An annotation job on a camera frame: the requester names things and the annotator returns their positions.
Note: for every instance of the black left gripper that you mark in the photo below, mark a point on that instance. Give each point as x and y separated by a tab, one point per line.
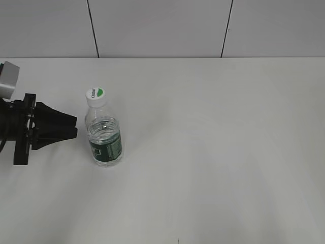
17	121

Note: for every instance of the clear plastic water bottle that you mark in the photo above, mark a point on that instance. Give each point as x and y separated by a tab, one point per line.
104	136

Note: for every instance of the white green bottle cap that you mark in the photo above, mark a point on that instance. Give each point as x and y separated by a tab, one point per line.
96	97

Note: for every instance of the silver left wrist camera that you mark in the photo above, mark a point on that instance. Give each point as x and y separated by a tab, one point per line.
8	79

